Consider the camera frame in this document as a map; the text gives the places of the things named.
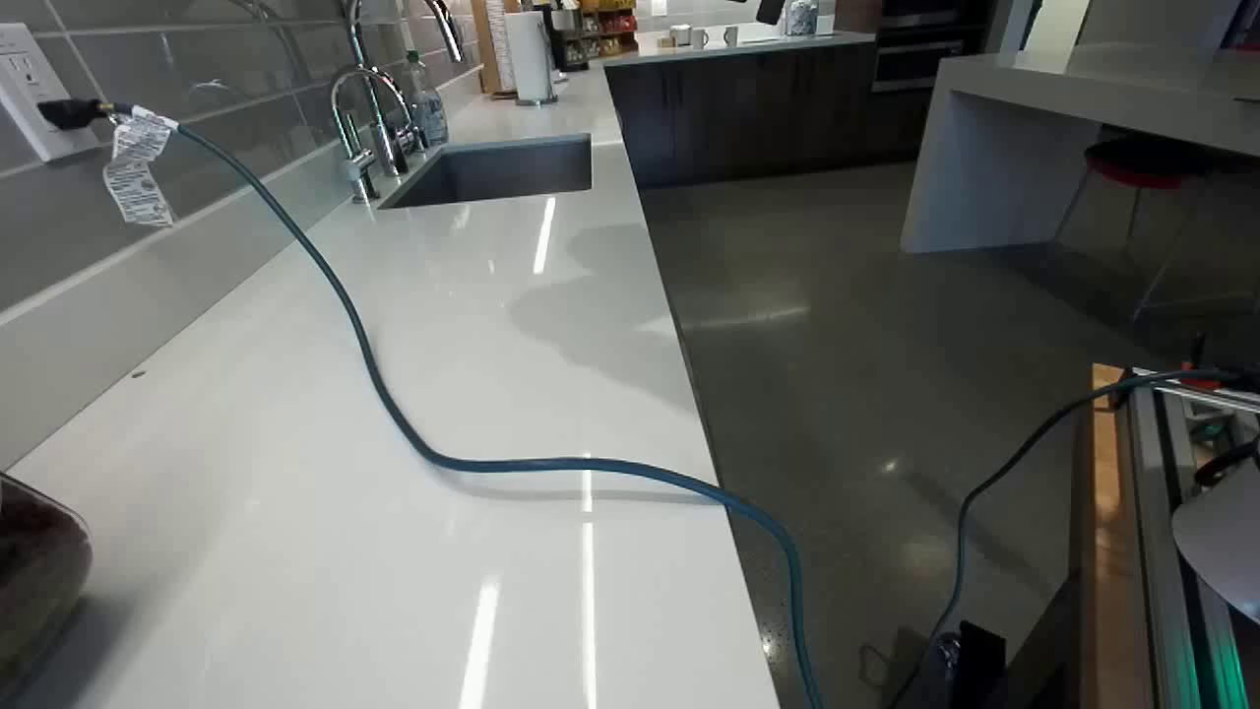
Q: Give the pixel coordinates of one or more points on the small chrome faucet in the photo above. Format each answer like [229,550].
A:
[357,173]

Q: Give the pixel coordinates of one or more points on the white wall outlet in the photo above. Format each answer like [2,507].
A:
[23,84]

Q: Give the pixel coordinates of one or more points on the grey kettle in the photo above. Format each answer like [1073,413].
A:
[800,18]

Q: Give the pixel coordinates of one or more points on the undermount kitchen sink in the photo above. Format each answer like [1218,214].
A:
[513,169]

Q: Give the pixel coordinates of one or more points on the clear glass bottle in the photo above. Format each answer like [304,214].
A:
[429,118]

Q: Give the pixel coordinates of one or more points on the white kitchen island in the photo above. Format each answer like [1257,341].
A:
[998,143]

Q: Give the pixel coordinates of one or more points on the aluminium frame rail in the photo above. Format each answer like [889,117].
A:
[1165,604]

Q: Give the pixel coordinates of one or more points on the black power plug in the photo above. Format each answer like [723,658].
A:
[65,113]

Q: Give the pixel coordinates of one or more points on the black floor box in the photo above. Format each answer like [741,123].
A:
[972,663]

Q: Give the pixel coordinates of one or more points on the wooden-edged robot table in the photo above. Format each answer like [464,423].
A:
[1109,551]

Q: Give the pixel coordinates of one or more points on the white mug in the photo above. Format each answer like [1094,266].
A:
[683,33]
[728,37]

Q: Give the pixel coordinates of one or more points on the white paper towel roll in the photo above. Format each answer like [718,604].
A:
[527,59]

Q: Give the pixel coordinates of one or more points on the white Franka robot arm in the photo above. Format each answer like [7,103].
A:
[1227,543]

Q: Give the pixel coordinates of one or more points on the red stool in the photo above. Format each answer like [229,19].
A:
[1143,160]

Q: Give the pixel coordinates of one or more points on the dark round appliance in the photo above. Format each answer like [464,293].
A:
[32,575]

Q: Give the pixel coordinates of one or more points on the tall chrome faucet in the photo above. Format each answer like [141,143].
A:
[383,123]

